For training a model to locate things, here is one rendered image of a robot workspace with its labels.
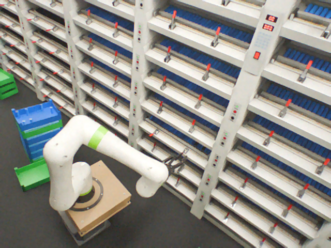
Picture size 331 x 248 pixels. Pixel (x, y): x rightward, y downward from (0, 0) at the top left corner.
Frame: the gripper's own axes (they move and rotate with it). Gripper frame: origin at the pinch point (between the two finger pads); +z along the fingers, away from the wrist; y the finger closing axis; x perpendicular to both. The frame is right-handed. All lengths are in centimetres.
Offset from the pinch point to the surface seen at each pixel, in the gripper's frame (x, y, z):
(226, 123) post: -31.7, -15.7, 8.5
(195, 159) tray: 7.9, -4.0, 16.6
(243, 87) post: -56, -17, 4
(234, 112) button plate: -40.8, -17.3, 6.4
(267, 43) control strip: -79, -20, 0
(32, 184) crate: 69, 94, -42
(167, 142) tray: 8.2, 20.1, 16.3
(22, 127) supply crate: 27, 113, -36
